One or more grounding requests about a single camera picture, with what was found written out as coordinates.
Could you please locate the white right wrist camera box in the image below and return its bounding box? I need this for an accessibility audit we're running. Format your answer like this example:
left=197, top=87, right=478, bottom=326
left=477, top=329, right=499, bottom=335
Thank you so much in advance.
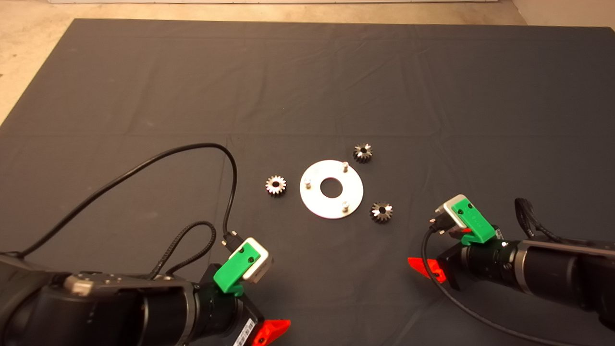
left=435, top=194, right=469, bottom=231

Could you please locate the braided black right arm cable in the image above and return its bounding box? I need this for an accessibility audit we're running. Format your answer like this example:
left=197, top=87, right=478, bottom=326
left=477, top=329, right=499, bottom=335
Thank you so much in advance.
left=514, top=197, right=577, bottom=243

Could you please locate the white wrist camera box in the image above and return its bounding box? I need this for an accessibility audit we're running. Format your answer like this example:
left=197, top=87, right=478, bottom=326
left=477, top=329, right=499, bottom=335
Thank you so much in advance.
left=238, top=237, right=274, bottom=284
left=435, top=194, right=469, bottom=231

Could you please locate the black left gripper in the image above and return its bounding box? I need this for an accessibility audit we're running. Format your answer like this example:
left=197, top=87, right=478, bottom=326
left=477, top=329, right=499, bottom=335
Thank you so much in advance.
left=199, top=263, right=292, bottom=346

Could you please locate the round metal carrier plate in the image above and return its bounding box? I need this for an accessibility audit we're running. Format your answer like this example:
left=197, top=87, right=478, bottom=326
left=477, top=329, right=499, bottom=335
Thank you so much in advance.
left=299, top=160, right=364, bottom=220

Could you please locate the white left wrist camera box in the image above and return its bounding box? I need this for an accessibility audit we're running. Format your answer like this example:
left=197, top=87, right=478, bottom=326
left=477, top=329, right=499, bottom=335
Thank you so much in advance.
left=238, top=237, right=274, bottom=284

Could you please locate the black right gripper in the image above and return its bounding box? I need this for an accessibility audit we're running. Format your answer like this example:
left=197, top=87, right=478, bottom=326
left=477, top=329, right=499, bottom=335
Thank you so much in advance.
left=407, top=228, right=474, bottom=292

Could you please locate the dark grey table cloth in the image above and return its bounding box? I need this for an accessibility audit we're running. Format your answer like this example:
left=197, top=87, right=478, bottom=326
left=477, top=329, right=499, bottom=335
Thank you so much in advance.
left=0, top=18, right=615, bottom=346

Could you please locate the braided black arm cable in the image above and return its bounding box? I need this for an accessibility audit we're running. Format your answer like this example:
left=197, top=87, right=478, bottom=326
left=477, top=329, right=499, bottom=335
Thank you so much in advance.
left=149, top=220, right=217, bottom=280
left=514, top=197, right=577, bottom=243

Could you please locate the green right camera mount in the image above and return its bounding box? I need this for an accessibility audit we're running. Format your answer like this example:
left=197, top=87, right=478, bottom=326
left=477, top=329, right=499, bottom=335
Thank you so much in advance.
left=454, top=199, right=496, bottom=246

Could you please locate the smooth black left camera cable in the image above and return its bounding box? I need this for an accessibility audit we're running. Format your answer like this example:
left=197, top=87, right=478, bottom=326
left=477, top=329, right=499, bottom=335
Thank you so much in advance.
left=17, top=143, right=241, bottom=258

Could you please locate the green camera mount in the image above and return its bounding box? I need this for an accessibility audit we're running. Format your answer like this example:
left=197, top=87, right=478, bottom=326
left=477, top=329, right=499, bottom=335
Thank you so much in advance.
left=454, top=199, right=496, bottom=246
left=213, top=241, right=258, bottom=297

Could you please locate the green left camera mount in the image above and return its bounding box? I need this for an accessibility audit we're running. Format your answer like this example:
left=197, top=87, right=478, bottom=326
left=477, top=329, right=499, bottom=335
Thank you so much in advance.
left=213, top=241, right=258, bottom=297

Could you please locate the braided black left arm cable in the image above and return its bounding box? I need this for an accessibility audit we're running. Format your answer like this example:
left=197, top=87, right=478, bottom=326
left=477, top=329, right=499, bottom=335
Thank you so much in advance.
left=149, top=220, right=217, bottom=280

